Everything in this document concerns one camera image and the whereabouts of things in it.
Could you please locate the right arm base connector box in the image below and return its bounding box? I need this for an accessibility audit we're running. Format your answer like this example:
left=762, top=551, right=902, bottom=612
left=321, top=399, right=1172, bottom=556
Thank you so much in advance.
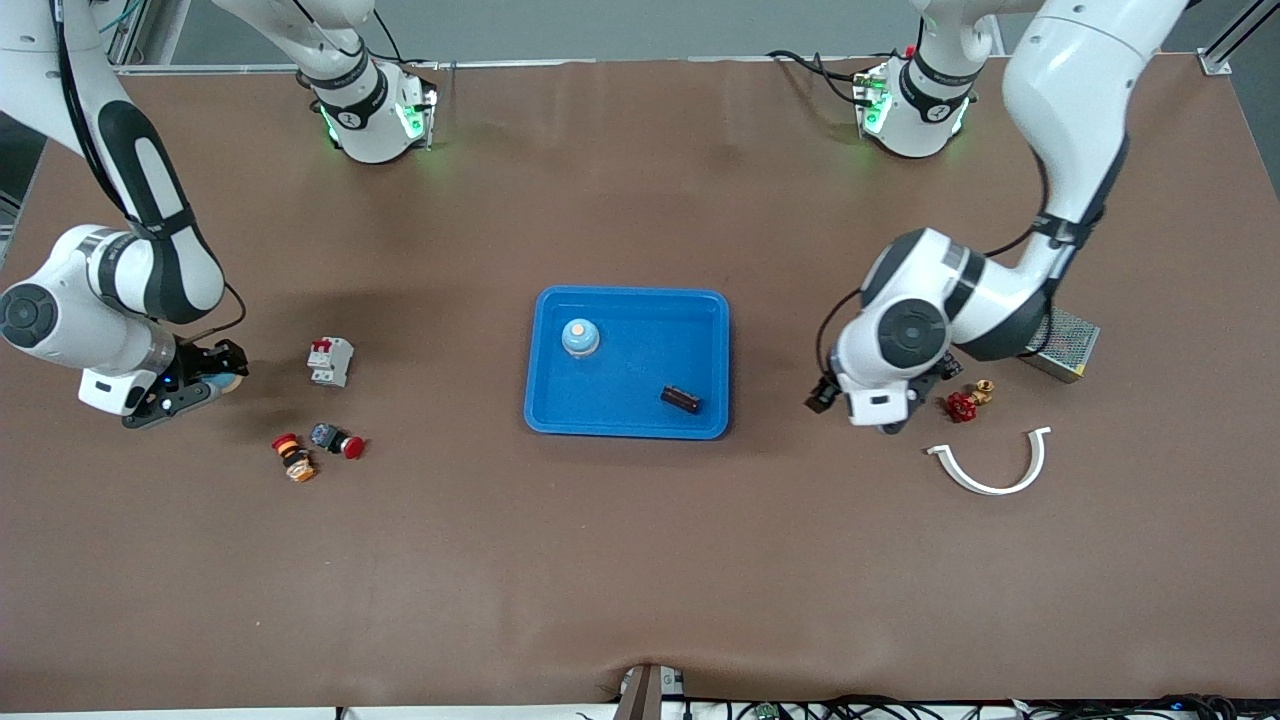
left=395, top=65, right=438, bottom=151

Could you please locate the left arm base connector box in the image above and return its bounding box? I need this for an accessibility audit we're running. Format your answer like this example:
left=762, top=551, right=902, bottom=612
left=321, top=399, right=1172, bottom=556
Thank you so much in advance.
left=853, top=62, right=893, bottom=138

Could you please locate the white red circuit breaker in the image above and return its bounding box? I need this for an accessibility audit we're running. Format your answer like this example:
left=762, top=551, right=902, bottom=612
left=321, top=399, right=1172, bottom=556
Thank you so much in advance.
left=306, top=336, right=356, bottom=389

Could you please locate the red yellow emergency stop button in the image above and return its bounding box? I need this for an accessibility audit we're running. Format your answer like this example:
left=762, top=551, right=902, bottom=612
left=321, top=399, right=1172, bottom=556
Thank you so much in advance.
left=271, top=432, right=319, bottom=485

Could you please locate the red black push button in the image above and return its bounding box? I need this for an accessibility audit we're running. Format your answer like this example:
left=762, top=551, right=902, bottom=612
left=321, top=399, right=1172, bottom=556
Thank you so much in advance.
left=308, top=422, right=367, bottom=461

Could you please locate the white curved plastic clamp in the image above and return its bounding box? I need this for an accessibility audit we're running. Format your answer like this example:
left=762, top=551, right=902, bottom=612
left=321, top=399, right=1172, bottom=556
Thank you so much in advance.
left=925, top=426, right=1053, bottom=497

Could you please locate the blue plastic tray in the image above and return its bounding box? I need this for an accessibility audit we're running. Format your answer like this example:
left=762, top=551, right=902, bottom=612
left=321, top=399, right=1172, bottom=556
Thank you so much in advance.
left=523, top=286, right=731, bottom=441

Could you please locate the metal mesh power supply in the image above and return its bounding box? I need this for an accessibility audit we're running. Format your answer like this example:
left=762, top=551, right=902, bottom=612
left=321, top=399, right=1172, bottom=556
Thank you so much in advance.
left=1020, top=305, right=1102, bottom=384

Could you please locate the brown table mat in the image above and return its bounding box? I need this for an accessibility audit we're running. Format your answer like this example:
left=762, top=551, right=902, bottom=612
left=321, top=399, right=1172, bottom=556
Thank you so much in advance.
left=0, top=55, right=1280, bottom=713

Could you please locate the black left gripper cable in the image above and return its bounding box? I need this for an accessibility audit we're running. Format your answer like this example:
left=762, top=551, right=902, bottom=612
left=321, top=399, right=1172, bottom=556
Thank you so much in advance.
left=815, top=150, right=1051, bottom=383

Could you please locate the red handle brass valve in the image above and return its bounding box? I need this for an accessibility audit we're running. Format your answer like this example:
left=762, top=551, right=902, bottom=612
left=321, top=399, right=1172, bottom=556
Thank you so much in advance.
left=946, top=379, right=996, bottom=424

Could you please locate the black cable bundle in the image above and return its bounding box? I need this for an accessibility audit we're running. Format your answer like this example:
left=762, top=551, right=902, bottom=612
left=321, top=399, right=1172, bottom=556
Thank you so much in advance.
left=690, top=694, right=1280, bottom=720

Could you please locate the black left arm base cable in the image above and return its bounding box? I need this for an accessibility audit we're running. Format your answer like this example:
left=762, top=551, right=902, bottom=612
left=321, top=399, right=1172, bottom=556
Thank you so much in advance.
left=766, top=48, right=871, bottom=107

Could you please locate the aluminium frame corner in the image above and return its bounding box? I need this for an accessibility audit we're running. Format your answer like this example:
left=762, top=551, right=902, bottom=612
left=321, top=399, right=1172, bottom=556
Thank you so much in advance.
left=100, top=0, right=153, bottom=71
left=1195, top=0, right=1280, bottom=77

